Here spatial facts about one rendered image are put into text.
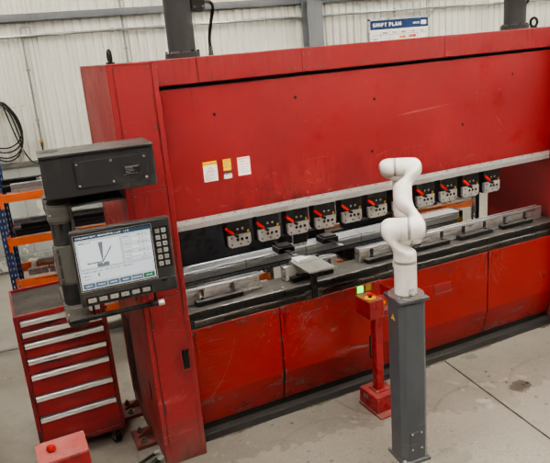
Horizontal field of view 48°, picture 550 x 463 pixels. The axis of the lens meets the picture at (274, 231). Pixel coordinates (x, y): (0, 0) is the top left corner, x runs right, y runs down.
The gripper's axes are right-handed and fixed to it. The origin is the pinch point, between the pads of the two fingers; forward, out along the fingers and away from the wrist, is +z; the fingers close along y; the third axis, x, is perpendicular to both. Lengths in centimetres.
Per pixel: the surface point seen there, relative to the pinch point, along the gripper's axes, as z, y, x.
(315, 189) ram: -44, -57, -24
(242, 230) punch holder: -28, -57, -76
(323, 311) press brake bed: 33, -39, -30
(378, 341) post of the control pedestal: 49, -12, -6
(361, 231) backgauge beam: 3, -81, 28
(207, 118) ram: -97, -63, -90
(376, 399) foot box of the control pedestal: 84, -3, -14
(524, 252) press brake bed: 30, -34, 145
